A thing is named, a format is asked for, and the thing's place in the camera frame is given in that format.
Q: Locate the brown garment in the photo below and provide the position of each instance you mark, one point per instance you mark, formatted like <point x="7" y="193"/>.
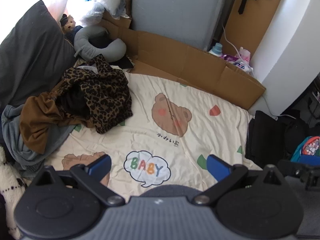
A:
<point x="40" y="120"/>

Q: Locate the printed cream bed sheet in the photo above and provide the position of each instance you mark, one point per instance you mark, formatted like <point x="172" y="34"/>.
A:
<point x="200" y="130"/>

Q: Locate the white fuzzy blanket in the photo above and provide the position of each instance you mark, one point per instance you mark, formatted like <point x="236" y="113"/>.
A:
<point x="10" y="180"/>

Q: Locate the dark grey pillow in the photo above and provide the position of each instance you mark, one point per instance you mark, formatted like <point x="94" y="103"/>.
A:
<point x="32" y="50"/>

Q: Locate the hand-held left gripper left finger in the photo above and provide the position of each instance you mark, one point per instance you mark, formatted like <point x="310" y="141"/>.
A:
<point x="100" y="166"/>

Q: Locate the grey neck pillow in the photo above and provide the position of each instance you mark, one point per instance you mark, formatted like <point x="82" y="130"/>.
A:
<point x="85" y="42"/>

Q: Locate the folded black clothes stack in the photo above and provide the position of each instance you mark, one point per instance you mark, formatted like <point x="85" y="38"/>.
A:
<point x="265" y="135"/>

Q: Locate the white teal-capped detergent bottle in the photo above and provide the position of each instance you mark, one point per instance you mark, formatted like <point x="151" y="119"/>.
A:
<point x="216" y="51"/>

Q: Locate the brown teddy bear toy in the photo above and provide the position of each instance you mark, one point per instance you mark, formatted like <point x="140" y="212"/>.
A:
<point x="68" y="22"/>

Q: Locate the black cloth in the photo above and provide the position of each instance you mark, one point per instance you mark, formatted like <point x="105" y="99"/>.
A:
<point x="125" y="62"/>

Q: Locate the grey-blue garment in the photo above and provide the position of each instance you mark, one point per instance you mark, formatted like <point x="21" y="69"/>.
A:
<point x="15" y="140"/>

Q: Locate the purple white packet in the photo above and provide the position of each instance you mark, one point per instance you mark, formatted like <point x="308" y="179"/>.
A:
<point x="235" y="61"/>

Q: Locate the upright cardboard panel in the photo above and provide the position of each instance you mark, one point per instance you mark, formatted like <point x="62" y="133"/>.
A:
<point x="250" y="30"/>

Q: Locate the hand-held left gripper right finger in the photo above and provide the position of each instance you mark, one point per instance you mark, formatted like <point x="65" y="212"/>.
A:
<point x="216" y="167"/>

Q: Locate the colourful teal bag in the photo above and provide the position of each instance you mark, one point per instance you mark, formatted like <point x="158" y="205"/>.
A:
<point x="310" y="150"/>

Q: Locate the clear plastic bag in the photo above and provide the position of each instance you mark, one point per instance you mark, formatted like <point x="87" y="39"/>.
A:
<point x="91" y="12"/>

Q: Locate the leopard print skirt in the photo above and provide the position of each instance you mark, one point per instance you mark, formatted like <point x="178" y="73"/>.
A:
<point x="107" y="97"/>

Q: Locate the brown cardboard sheet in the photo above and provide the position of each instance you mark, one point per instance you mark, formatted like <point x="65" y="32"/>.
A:
<point x="175" y="55"/>

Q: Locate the pink refill packet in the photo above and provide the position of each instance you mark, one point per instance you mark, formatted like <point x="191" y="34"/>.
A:
<point x="243" y="55"/>

